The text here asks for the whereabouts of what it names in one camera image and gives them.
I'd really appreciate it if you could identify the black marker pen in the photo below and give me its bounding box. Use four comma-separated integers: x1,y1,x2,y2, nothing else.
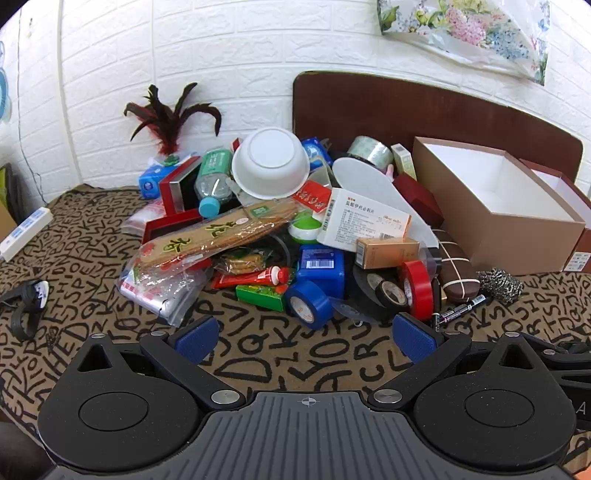
434,294,488,329

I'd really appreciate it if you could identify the blue wall sticker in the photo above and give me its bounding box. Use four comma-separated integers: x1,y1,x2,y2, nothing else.
0,41,12,123

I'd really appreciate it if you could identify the white oval lid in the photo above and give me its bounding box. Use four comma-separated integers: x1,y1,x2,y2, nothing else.
331,157,437,250

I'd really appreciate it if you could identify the black wristband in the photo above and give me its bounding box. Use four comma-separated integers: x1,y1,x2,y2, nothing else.
0,279,51,342

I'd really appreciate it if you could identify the floral plastic bag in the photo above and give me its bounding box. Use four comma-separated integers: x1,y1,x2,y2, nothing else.
376,0,552,86

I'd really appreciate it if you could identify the white plastic bowl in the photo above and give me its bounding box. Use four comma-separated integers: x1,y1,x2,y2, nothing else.
231,128,311,200

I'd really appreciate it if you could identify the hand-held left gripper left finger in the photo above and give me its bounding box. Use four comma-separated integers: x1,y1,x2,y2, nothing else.
76,316,245,410

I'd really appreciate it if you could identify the red tray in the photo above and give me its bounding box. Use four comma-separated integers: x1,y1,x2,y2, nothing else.
141,209,206,245

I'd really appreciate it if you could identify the blue box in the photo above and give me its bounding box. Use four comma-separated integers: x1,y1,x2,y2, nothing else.
296,244,346,301

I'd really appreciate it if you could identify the red tube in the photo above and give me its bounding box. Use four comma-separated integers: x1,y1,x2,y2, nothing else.
213,265,296,291

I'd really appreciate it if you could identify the large black tape roll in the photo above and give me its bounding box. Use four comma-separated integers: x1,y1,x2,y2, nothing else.
353,267,414,324

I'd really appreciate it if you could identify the brown cardboard box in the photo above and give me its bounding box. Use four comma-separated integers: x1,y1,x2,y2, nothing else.
412,136,587,278

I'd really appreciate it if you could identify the steel wool scrubber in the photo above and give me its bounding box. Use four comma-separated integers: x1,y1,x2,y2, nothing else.
475,268,524,305

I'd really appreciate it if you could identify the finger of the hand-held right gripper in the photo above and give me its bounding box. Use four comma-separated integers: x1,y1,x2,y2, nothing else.
522,333,591,370

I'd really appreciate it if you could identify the green white jar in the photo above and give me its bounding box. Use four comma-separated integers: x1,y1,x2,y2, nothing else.
289,211,324,245

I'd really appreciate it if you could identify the clear tape roll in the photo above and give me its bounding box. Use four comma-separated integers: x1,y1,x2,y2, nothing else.
346,136,394,169

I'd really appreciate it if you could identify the blue tape roll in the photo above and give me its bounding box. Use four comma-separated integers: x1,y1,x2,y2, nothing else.
284,279,333,330

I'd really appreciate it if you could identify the green white small box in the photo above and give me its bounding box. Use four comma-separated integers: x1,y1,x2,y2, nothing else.
391,143,417,182

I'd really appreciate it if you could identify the red tape roll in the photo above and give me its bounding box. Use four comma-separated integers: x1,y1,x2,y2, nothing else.
399,260,435,321

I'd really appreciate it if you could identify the red packet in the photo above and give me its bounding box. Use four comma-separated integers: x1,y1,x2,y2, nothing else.
291,180,334,214

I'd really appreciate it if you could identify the white power strip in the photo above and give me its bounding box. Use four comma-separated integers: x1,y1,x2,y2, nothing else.
0,207,52,263

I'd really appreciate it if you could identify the brown wooden headboard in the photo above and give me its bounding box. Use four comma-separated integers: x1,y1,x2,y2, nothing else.
292,70,585,185

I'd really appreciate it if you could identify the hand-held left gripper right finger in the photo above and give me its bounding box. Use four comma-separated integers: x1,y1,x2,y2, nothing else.
369,312,541,410

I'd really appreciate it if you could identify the orange brown small box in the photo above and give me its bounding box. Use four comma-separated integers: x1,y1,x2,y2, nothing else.
355,236,420,270

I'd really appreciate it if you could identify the long biscuit pack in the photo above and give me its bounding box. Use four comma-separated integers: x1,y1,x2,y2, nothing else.
137,199,301,273

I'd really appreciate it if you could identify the brown pouch with white lines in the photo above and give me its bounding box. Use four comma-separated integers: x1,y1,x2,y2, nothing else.
434,227,482,304

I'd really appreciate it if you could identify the blue tissue pack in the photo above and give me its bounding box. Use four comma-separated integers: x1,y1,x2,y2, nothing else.
137,162,176,200

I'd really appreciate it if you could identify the clear plastic water bottle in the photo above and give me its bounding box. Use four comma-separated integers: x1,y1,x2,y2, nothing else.
194,148,235,219

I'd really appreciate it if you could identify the cracker packet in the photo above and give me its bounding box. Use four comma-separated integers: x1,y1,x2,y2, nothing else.
213,249,273,276

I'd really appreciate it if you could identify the white medicine box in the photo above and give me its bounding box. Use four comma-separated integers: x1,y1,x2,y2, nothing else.
317,187,413,252

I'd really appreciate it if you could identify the red black open box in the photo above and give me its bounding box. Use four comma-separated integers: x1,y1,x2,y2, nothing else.
159,154,206,215

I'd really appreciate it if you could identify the letter printed brown blanket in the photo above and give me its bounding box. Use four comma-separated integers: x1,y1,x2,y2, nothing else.
0,184,591,480

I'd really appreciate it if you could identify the blue packet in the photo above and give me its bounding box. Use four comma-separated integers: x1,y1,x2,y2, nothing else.
300,137,333,172

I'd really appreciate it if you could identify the clear zip bag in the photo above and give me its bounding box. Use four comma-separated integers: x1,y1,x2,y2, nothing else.
117,256,214,329

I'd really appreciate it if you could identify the red black feather shuttlecock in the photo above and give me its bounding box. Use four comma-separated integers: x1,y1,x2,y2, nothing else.
123,83,223,166

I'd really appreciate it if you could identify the clear plastic bag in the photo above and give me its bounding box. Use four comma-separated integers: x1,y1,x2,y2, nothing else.
124,199,164,236

